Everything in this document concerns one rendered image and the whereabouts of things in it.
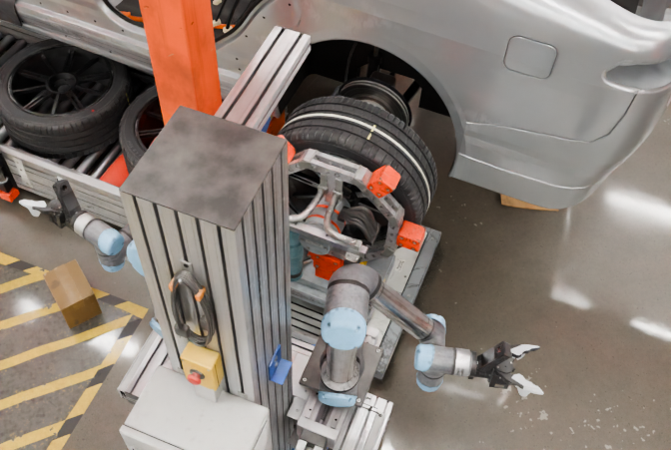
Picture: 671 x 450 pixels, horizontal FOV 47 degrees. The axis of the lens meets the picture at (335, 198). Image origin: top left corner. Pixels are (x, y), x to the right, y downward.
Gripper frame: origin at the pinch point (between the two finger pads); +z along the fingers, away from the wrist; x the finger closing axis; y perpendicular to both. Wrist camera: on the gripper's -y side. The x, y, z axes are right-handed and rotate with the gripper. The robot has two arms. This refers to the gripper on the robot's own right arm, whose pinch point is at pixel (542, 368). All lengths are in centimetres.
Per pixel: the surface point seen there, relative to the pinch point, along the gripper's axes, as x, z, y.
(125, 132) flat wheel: -139, -171, 55
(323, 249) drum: -62, -69, 32
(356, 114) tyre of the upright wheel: -94, -62, -7
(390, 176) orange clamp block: -71, -47, -1
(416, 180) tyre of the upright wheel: -81, -38, 10
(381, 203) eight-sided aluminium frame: -69, -49, 11
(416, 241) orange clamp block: -67, -35, 27
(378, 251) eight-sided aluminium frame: -72, -48, 41
